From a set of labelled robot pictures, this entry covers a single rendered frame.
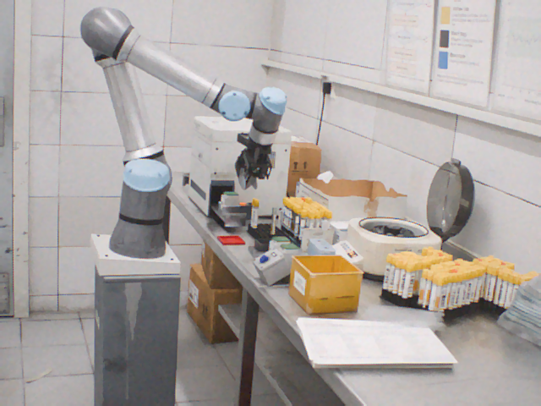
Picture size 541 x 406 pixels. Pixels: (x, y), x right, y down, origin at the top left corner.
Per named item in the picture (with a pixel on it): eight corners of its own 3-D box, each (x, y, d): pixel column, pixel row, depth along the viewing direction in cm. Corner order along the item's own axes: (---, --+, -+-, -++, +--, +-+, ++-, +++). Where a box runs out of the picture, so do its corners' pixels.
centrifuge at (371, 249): (322, 253, 215) (326, 212, 212) (415, 255, 221) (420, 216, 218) (345, 282, 193) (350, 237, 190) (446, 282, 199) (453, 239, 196)
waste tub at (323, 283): (286, 293, 180) (291, 255, 178) (336, 292, 185) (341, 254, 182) (307, 315, 168) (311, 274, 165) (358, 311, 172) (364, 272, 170)
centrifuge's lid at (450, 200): (435, 150, 213) (460, 156, 214) (415, 231, 218) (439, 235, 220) (467, 165, 192) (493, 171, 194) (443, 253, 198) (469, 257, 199)
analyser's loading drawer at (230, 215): (208, 209, 245) (209, 194, 244) (226, 209, 247) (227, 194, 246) (225, 226, 227) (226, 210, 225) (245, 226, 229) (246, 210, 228)
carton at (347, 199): (293, 221, 248) (297, 177, 244) (368, 220, 258) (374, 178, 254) (323, 243, 226) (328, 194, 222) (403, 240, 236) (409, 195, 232)
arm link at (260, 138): (248, 116, 203) (276, 117, 206) (245, 128, 206) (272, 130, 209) (255, 134, 198) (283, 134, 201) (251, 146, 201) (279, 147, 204)
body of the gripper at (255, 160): (243, 181, 208) (253, 149, 200) (237, 161, 213) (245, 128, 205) (268, 181, 210) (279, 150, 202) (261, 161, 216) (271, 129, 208)
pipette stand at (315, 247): (299, 274, 195) (303, 238, 193) (325, 273, 197) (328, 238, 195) (311, 288, 186) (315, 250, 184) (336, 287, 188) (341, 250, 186)
